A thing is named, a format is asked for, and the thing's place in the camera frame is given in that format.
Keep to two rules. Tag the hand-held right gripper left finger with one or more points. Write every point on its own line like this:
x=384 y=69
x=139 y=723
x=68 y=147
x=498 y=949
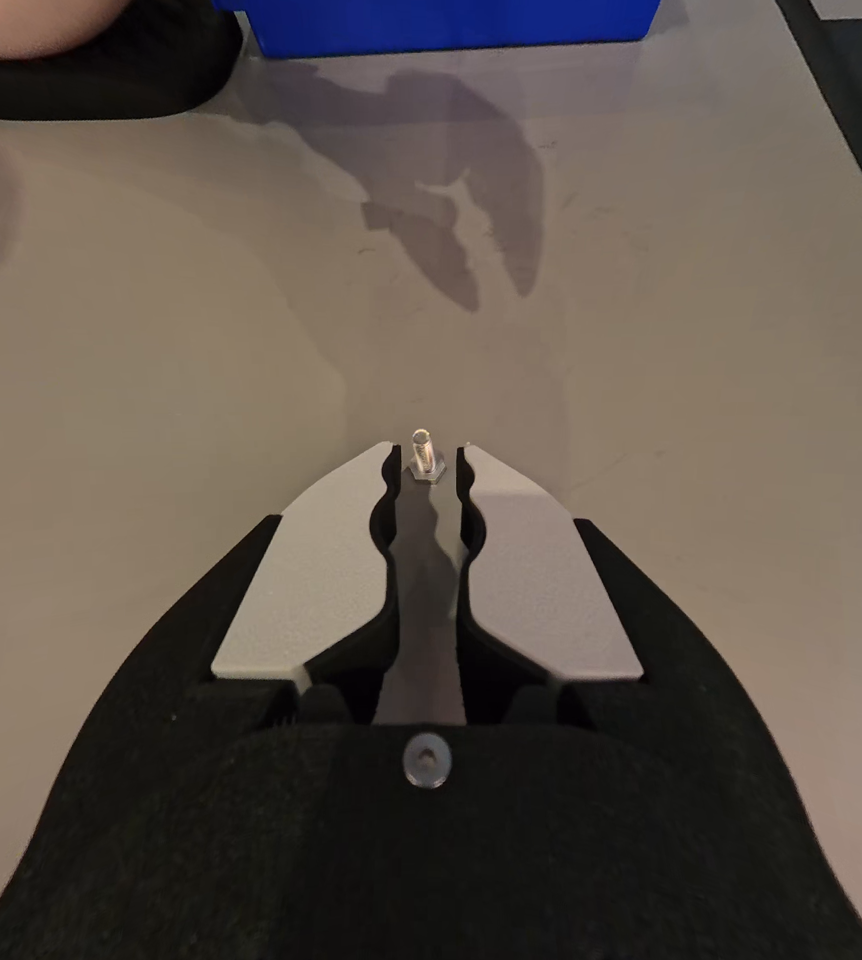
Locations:
x=303 y=592

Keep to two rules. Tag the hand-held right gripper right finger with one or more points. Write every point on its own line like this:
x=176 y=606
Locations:
x=551 y=600

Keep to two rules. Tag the short thin silver bolt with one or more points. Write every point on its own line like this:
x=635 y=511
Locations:
x=423 y=457

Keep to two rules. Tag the blue plastic bin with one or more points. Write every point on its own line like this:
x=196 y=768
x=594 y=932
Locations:
x=438 y=26

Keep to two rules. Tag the person's left forearm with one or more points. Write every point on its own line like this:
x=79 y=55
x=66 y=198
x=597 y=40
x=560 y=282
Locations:
x=18 y=26

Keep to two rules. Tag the black wrist rest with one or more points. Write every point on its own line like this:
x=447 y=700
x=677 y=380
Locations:
x=123 y=75

